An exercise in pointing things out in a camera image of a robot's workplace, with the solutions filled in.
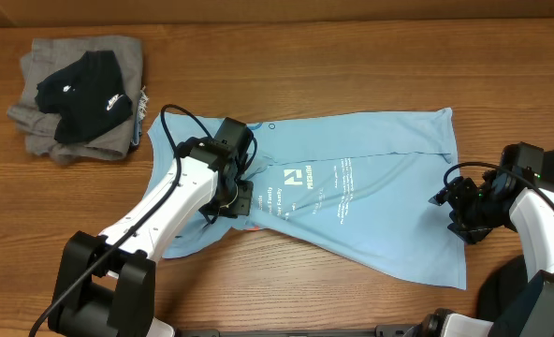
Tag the black garment at right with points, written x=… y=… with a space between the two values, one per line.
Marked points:
x=501 y=288

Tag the light blue folded garment edge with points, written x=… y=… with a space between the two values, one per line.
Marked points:
x=140 y=116

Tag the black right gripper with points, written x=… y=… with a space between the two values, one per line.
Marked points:
x=460 y=212

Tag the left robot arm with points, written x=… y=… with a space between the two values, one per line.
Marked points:
x=106 y=283

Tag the light blue printed t-shirt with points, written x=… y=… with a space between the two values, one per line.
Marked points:
x=358 y=185

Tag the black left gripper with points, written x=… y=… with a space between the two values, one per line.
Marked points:
x=241 y=207

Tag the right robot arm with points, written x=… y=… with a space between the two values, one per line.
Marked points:
x=515 y=195

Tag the black folded Nike garment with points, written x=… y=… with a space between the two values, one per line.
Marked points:
x=88 y=95

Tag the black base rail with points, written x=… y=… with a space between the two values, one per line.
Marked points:
x=398 y=330

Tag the grey folded garment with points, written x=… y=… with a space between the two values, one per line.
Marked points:
x=50 y=55

